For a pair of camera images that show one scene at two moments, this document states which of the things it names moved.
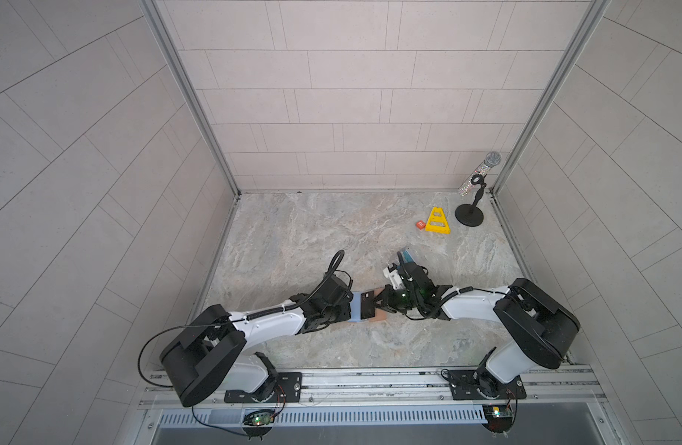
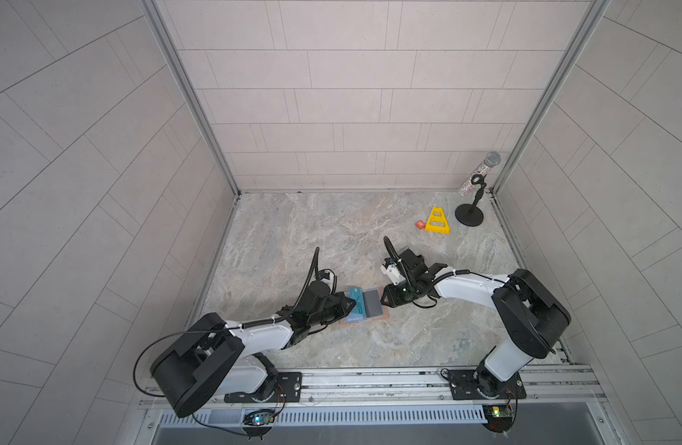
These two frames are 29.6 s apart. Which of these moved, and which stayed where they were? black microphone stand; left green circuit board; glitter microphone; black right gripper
Moved: black right gripper
Stayed: black microphone stand; glitter microphone; left green circuit board
